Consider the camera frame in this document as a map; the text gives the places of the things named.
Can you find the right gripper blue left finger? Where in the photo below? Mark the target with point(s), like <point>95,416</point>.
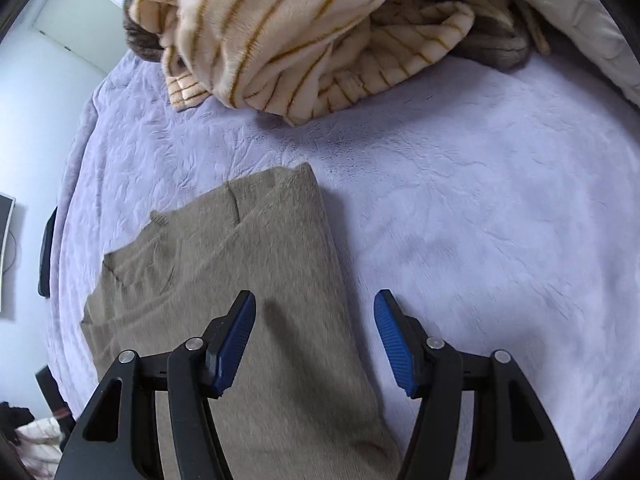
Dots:
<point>116,436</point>

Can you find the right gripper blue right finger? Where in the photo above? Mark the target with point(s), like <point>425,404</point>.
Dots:
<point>512,435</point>

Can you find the brown knit sweater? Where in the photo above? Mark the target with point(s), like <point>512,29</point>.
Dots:
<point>301,405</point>

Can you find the black clothing pile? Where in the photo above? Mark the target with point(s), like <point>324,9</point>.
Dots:
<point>13,417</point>

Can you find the white puffer jacket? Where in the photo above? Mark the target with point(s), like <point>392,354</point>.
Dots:
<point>40,444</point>

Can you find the black bench beside bed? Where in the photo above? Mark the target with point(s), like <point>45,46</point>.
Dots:
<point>45,257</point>

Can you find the lavender textured bed blanket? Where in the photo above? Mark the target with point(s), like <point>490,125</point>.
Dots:
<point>502,211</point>

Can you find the cream striped fleece garment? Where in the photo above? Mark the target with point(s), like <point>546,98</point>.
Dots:
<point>304,59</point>

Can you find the white round pleated cushion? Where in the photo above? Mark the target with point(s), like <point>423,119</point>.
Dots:
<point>592,29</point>

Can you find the curved monitor on wall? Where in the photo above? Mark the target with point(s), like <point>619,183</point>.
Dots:
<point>8,247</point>

